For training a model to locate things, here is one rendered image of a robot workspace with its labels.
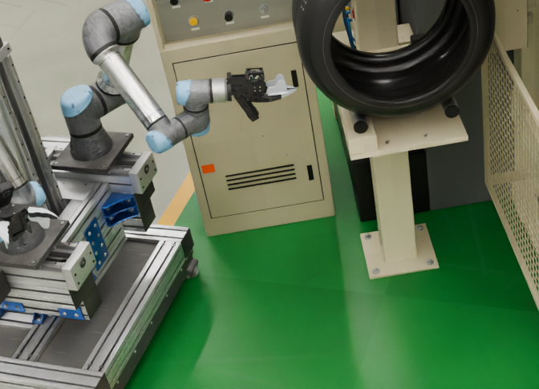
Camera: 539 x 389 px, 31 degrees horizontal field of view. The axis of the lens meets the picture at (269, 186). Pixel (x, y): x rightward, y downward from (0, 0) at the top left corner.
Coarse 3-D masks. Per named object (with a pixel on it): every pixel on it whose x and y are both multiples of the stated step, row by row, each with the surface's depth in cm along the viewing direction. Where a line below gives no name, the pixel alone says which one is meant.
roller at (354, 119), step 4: (352, 112) 296; (352, 116) 295; (356, 116) 293; (360, 116) 293; (364, 116) 294; (352, 120) 294; (356, 120) 292; (360, 120) 291; (364, 120) 292; (356, 124) 291; (360, 124) 291; (364, 124) 291; (356, 128) 292; (360, 128) 292; (364, 128) 292; (360, 132) 293
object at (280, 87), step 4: (280, 80) 290; (276, 84) 291; (280, 84) 291; (284, 84) 291; (268, 88) 291; (272, 88) 291; (276, 88) 292; (280, 88) 292; (284, 88) 292; (268, 92) 292; (272, 92) 292; (276, 92) 293; (280, 92) 292; (284, 92) 292; (288, 92) 293; (292, 92) 293; (284, 96) 293
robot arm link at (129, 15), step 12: (120, 0) 298; (132, 0) 299; (108, 12) 294; (120, 12) 295; (132, 12) 297; (144, 12) 300; (120, 24) 295; (132, 24) 298; (144, 24) 302; (120, 36) 297; (132, 36) 303; (120, 48) 309; (96, 84) 331; (108, 84) 327; (108, 96) 330; (120, 96) 332; (108, 108) 333
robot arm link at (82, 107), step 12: (72, 96) 327; (84, 96) 325; (96, 96) 329; (72, 108) 324; (84, 108) 325; (96, 108) 329; (72, 120) 327; (84, 120) 328; (96, 120) 331; (72, 132) 331; (84, 132) 330
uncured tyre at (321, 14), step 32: (320, 0) 267; (448, 0) 298; (480, 0) 268; (320, 32) 270; (448, 32) 304; (480, 32) 274; (320, 64) 277; (352, 64) 308; (384, 64) 309; (416, 64) 308; (448, 64) 300; (480, 64) 283; (352, 96) 283; (384, 96) 301; (416, 96) 286; (448, 96) 287
